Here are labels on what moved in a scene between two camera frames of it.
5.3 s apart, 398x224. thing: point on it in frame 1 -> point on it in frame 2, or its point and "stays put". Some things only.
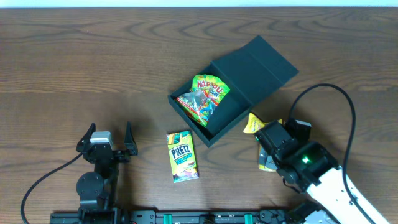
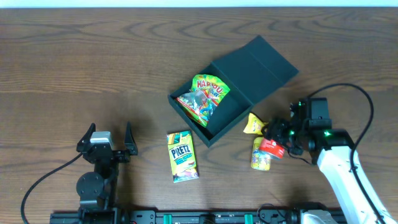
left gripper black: [116, 156] stays put
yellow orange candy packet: [255, 124] stays put
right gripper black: [262, 137] -> [280, 130]
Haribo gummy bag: [206, 94] stays put
